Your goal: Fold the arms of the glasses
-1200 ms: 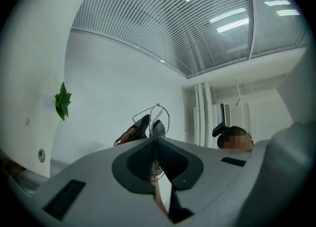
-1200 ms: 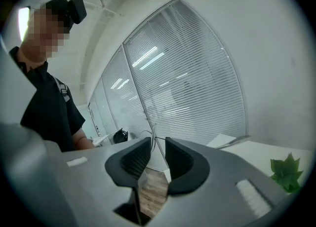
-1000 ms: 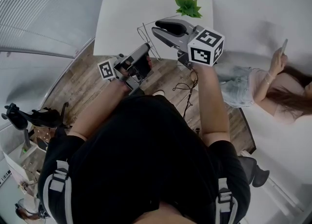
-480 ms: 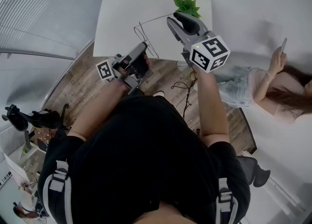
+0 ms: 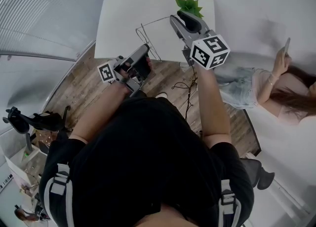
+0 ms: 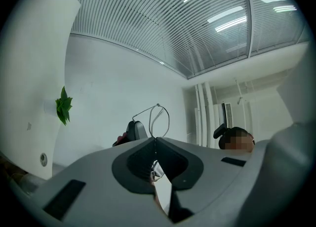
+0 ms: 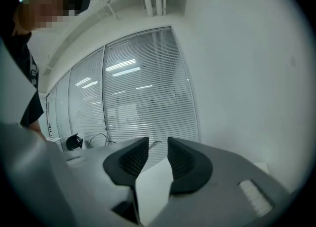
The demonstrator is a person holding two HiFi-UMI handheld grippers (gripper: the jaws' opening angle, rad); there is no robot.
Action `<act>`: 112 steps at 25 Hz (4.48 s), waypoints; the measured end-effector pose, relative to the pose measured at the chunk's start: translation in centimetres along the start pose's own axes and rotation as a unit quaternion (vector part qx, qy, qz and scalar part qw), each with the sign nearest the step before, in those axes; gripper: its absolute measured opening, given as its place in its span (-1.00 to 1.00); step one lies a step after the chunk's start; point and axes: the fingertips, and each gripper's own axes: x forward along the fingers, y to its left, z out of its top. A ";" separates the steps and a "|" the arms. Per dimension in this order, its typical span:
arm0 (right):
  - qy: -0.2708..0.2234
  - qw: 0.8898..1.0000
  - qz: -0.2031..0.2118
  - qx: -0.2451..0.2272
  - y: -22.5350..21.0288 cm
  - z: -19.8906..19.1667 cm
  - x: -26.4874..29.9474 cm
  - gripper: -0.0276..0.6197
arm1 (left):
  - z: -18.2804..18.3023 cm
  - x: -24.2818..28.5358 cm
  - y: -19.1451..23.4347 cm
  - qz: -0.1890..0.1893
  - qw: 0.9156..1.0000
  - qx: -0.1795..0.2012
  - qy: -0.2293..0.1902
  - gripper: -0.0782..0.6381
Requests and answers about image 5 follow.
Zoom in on black office chair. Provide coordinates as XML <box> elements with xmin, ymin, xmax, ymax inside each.
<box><xmin>240</xmin><ymin>158</ymin><xmax>276</xmax><ymax>190</ymax></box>

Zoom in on thin wire-frame glasses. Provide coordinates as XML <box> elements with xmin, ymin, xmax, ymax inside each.
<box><xmin>135</xmin><ymin>16</ymin><xmax>171</xmax><ymax>63</ymax></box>

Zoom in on person's black shirt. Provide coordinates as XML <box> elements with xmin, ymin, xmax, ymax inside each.
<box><xmin>39</xmin><ymin>96</ymin><xmax>255</xmax><ymax>227</ymax></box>

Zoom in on grey backpack shoulder strap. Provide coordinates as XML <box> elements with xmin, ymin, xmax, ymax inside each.
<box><xmin>218</xmin><ymin>179</ymin><xmax>242</xmax><ymax>227</ymax></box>
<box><xmin>43</xmin><ymin>163</ymin><xmax>75</xmax><ymax>227</ymax></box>

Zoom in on green artificial plant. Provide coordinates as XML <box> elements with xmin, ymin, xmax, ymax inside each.
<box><xmin>174</xmin><ymin>0</ymin><xmax>205</xmax><ymax>19</ymax></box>

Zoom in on person's left hand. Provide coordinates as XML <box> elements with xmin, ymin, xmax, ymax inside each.
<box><xmin>119</xmin><ymin>57</ymin><xmax>154</xmax><ymax>78</ymax></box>

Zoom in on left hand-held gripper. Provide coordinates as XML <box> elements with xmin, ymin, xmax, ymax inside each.
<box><xmin>97</xmin><ymin>44</ymin><xmax>153</xmax><ymax>98</ymax></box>

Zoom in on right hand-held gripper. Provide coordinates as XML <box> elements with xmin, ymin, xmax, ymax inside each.
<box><xmin>169</xmin><ymin>10</ymin><xmax>231</xmax><ymax>71</ymax></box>

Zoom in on black floor cable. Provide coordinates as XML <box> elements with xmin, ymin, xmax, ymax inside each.
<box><xmin>171</xmin><ymin>72</ymin><xmax>198</xmax><ymax>121</ymax></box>

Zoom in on person's right forearm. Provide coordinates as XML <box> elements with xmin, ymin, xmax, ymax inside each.
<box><xmin>195</xmin><ymin>65</ymin><xmax>233</xmax><ymax>145</ymax></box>

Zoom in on white window blinds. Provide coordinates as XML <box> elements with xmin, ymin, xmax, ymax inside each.
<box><xmin>0</xmin><ymin>0</ymin><xmax>119</xmax><ymax>62</ymax></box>

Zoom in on person's left forearm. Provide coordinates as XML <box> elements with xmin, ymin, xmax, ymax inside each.
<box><xmin>70</xmin><ymin>82</ymin><xmax>131</xmax><ymax>145</ymax></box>

